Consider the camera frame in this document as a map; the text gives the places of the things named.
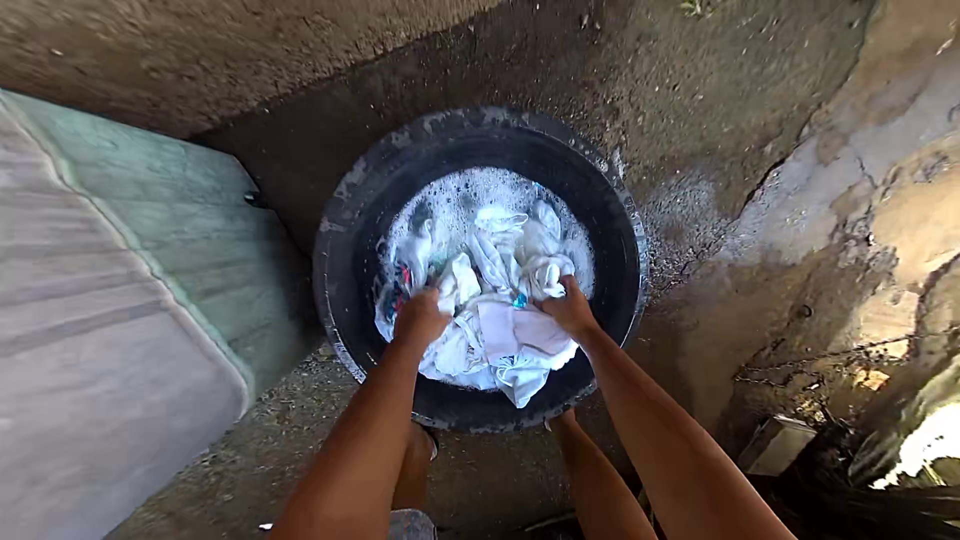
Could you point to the green and grey block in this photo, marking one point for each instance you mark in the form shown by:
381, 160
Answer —
135, 270

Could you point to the person's right forearm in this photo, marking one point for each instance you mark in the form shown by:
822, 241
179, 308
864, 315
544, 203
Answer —
675, 435

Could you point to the person's left forearm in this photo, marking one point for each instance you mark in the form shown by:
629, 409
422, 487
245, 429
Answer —
360, 442

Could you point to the person's left fingers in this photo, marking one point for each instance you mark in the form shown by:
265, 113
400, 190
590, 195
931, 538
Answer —
429, 298

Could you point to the pile of wet white clothes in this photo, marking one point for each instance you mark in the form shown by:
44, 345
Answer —
495, 330

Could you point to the person's right hand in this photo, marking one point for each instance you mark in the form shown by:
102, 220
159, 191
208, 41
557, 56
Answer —
571, 311

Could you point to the pale rectangular box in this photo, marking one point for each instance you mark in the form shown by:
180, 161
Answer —
778, 446

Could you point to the large round black tub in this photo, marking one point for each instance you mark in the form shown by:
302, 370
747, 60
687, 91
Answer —
352, 247

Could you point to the twisted white garment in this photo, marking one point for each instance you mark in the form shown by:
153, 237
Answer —
546, 274

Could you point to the person's legs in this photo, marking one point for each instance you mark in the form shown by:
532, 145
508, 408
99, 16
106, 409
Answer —
604, 487

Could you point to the person's right fingers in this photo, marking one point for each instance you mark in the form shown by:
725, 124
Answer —
570, 288

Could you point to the person's left hand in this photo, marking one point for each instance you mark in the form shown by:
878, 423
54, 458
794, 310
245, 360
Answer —
421, 321

